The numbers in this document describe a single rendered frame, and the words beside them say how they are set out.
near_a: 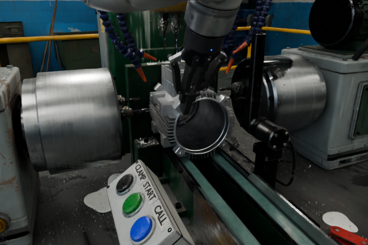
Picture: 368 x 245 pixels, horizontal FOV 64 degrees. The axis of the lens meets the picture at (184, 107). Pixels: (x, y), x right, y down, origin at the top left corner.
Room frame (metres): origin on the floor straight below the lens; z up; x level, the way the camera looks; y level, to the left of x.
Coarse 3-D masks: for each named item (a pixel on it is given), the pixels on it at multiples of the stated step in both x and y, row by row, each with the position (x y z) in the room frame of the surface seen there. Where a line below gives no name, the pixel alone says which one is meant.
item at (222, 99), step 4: (160, 84) 0.85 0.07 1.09; (156, 88) 0.85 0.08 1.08; (160, 88) 0.85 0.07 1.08; (220, 96) 0.74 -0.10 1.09; (224, 96) 0.73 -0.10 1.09; (220, 100) 0.72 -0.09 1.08; (224, 100) 0.72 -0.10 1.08; (228, 100) 0.73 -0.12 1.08; (176, 104) 0.68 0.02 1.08; (224, 104) 0.72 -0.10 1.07; (176, 108) 0.68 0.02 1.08; (180, 112) 0.68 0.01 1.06; (224, 140) 0.73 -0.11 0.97; (220, 144) 0.72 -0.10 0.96; (224, 144) 0.73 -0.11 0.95; (176, 148) 0.69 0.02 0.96; (180, 148) 0.68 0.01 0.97; (220, 148) 0.72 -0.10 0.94; (176, 152) 0.68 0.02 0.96; (180, 152) 0.69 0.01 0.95; (184, 152) 0.69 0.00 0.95; (180, 156) 0.68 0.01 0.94
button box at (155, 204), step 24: (144, 168) 0.39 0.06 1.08; (120, 192) 0.36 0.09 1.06; (144, 192) 0.34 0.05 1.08; (120, 216) 0.32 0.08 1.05; (144, 216) 0.30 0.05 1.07; (168, 216) 0.28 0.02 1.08; (120, 240) 0.28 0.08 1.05; (144, 240) 0.26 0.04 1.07; (168, 240) 0.25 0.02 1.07; (192, 240) 0.28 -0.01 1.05
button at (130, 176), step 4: (124, 176) 0.38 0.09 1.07; (128, 176) 0.38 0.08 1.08; (132, 176) 0.37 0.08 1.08; (120, 180) 0.38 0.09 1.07; (124, 180) 0.37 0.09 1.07; (128, 180) 0.37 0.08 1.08; (132, 180) 0.37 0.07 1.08; (120, 184) 0.37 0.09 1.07; (124, 184) 0.36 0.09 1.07; (128, 184) 0.36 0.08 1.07; (116, 188) 0.37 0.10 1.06; (120, 188) 0.36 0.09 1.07; (124, 188) 0.36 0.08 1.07
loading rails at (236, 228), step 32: (160, 160) 0.83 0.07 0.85; (192, 160) 0.83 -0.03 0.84; (224, 160) 0.70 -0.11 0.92; (192, 192) 0.59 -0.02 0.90; (224, 192) 0.65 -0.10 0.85; (256, 192) 0.56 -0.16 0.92; (192, 224) 0.59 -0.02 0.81; (224, 224) 0.44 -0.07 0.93; (256, 224) 0.52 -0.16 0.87; (288, 224) 0.46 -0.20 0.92
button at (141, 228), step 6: (138, 222) 0.28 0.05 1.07; (144, 222) 0.28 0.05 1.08; (150, 222) 0.28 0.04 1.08; (132, 228) 0.28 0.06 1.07; (138, 228) 0.28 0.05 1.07; (144, 228) 0.27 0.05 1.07; (150, 228) 0.27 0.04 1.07; (132, 234) 0.27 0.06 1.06; (138, 234) 0.27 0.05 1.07; (144, 234) 0.27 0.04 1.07; (138, 240) 0.26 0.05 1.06
